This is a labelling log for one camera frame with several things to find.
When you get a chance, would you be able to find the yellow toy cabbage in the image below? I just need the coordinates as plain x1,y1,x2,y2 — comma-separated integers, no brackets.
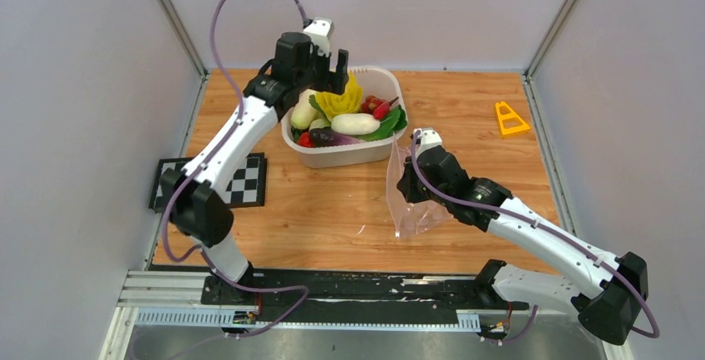
314,87,363,121

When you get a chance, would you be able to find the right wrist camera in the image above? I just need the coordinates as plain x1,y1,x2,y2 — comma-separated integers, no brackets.
412,127,443,155

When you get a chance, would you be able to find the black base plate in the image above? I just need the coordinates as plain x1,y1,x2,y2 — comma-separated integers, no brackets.
200,269,530,323

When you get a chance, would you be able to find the red toy chili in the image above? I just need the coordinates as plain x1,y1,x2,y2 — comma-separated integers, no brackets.
359,96,398,121

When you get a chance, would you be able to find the long white toy radish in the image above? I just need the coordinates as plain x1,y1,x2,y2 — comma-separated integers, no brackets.
290,89,318,130

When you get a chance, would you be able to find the clear pink zip bag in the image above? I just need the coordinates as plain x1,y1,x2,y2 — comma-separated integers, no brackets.
385,136,456,239

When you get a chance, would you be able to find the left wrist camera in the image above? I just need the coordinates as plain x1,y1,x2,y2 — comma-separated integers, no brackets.
303,17,334,57

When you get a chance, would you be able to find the purple toy eggplant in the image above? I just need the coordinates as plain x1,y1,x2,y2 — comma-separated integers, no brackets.
308,128,362,147

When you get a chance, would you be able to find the black white checkerboard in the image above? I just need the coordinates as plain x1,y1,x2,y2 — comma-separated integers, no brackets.
147,152,268,214

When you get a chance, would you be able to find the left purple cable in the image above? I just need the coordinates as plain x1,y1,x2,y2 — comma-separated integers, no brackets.
160,0,311,342

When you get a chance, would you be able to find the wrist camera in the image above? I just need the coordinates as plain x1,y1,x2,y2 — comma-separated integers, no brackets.
303,17,334,57
412,127,443,155

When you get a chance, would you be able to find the white plastic basket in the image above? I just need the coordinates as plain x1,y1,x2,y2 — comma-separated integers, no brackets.
280,66,407,169

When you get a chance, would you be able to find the green toy leaf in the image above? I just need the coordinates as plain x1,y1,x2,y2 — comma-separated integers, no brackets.
357,106,408,141

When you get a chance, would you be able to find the yellow plastic triangle frame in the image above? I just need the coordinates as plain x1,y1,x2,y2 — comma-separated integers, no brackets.
494,101,531,138

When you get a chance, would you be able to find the red toy tomato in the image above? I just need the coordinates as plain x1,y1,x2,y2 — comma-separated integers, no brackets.
297,131,315,148

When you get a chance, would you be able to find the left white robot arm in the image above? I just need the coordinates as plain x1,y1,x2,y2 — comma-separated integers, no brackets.
160,27,348,304

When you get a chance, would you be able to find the white slotted cable duct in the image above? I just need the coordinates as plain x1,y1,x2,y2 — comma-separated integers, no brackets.
134,308,481,333

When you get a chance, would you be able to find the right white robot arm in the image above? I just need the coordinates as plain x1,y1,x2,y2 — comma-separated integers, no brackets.
397,139,661,345

